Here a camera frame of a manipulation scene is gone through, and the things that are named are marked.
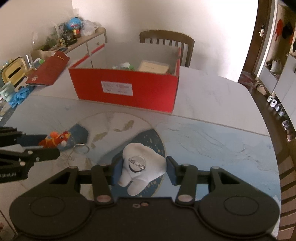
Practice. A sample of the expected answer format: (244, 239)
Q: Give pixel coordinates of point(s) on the red cardboard box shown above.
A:
(94, 79)

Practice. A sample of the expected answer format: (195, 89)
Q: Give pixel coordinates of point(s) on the blue denim pouch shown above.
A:
(78, 135)

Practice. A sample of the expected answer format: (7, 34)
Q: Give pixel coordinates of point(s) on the light green mug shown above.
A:
(7, 91)

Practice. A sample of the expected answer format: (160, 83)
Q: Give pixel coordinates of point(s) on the blue globe toy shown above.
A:
(74, 25)

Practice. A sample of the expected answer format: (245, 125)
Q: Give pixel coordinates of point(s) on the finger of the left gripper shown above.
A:
(22, 157)

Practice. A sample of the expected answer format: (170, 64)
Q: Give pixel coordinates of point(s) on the white tooth plush keychain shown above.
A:
(141, 165)

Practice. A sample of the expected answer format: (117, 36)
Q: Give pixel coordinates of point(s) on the brown wooden chair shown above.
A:
(185, 42)

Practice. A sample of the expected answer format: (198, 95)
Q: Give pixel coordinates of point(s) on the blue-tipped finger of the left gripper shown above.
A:
(11, 136)

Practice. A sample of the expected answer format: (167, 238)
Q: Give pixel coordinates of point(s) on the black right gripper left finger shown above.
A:
(102, 178)

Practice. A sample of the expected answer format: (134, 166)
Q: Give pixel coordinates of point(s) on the brown door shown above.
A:
(266, 11)

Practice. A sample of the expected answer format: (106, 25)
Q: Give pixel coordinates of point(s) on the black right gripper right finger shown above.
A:
(184, 176)

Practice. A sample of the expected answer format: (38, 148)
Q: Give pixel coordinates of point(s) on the yellow tissue box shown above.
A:
(14, 72)

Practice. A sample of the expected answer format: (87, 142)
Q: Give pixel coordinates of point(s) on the blue rubber gloves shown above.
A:
(20, 96)

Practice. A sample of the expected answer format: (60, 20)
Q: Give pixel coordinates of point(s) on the white plastic bag package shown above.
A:
(124, 66)

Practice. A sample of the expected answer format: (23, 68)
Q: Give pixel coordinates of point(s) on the white wooden sideboard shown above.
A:
(85, 45)

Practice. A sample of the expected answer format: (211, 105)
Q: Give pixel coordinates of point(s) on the clear plastic bag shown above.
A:
(89, 27)

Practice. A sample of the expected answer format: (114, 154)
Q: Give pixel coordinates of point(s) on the orange horse plush toy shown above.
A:
(54, 139)

